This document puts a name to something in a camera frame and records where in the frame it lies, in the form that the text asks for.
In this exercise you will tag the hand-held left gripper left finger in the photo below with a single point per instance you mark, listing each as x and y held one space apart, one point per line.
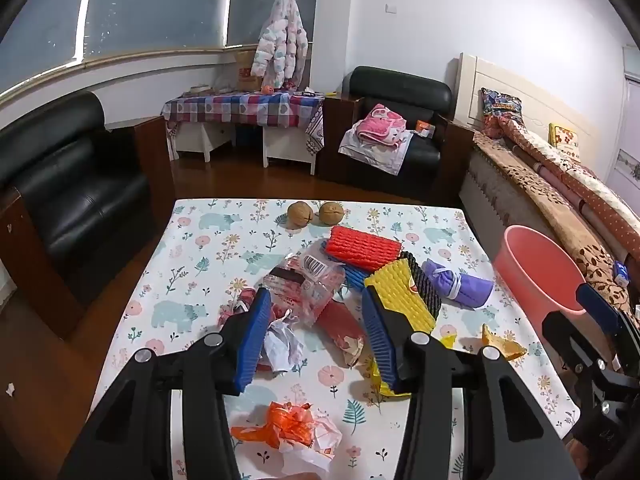
252 340

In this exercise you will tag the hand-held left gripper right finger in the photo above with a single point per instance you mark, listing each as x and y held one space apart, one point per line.
380 345

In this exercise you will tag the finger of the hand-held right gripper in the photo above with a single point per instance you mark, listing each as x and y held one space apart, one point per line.
565 332
595 305

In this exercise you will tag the white paper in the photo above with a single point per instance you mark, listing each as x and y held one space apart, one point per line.
280 345

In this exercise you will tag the red patterned wrapper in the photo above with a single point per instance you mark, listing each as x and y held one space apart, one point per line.
239 304

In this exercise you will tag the yellow foil wrapper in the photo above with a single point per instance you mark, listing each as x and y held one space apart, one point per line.
380 391

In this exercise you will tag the red snack wrapper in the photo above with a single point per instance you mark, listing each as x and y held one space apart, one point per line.
340 320

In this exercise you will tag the yellow foam net sleeve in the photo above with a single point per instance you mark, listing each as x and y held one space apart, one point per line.
400 295

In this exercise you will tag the pink plastic bucket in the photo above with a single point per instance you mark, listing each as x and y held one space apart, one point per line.
540 270

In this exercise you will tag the small yellow scrap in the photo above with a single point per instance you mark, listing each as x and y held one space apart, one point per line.
447 336

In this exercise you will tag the blue foam net sleeve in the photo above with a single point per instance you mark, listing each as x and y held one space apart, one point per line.
352 276

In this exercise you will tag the black foam net sleeve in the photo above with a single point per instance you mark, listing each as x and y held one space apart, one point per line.
425 285

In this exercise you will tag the clear red-printed plastic wrapper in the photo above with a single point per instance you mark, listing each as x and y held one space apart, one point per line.
310 280

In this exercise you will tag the orange plastic bag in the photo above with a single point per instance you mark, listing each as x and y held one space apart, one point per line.
285 420

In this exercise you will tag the red foam net sleeve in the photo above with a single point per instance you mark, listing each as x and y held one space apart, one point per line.
365 250

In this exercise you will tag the purple cloth bundle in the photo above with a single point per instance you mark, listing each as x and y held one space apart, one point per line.
460 285

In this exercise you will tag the white tissue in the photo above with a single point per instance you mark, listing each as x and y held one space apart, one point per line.
322 440

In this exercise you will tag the blue tissue pack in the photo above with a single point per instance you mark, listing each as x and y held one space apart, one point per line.
622 272

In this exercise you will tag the floral bear print tablecloth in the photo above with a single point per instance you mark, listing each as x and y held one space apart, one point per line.
200 260

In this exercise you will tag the red dotted quilt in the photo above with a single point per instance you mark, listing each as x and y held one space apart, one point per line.
575 180

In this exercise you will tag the brown walnut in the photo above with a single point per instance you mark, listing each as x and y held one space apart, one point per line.
300 211
331 212

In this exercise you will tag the bed with floral quilts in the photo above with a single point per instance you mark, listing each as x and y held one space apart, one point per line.
515 167

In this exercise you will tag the white bed mattress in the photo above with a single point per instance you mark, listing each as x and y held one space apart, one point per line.
480 195

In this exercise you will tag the yellow floral pillow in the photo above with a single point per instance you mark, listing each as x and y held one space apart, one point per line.
564 137

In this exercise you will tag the lilac wardrobe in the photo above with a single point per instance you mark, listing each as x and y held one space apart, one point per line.
631 125

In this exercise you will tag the pink clothes on armchair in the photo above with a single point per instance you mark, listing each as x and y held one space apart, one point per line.
372 155

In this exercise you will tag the white low table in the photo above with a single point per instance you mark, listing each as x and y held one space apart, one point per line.
285 147

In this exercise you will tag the small orange box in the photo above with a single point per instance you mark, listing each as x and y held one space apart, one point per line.
425 128

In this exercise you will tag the colourful cartoon pillow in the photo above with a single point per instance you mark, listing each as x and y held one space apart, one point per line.
500 105

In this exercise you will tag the pink folded blanket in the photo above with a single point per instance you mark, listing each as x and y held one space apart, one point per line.
382 122

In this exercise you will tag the plaid-covered side table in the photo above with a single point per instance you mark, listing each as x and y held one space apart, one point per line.
240 107

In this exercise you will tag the black leather sofa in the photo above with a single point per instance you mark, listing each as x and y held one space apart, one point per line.
65 200

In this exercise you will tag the white paper scrap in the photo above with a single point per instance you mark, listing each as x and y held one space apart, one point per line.
9 387

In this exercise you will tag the cream bed headboard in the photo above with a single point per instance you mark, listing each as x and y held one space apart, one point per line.
500 75

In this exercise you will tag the small orange fruit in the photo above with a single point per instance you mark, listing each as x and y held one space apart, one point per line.
267 90

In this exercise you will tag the black leather armchair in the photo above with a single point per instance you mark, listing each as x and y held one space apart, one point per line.
400 90

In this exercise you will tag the cardboard box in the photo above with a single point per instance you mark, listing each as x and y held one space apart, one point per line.
245 67

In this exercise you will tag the pastel puffer jacket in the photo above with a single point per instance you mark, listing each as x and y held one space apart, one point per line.
280 40

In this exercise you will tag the dark window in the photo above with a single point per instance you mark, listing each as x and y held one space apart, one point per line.
150 5

